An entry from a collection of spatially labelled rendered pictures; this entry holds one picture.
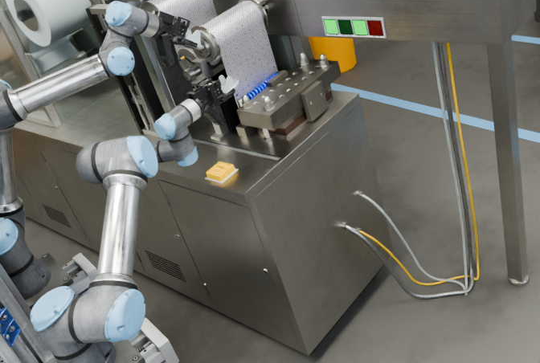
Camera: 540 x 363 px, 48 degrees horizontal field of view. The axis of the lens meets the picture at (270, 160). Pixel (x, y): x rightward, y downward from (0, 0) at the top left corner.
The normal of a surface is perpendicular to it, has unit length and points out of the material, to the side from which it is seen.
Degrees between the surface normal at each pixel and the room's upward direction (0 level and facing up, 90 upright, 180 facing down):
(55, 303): 8
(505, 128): 90
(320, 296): 90
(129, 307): 94
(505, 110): 90
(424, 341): 0
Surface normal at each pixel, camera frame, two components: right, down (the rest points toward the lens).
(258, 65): 0.73, 0.17
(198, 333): -0.26, -0.82
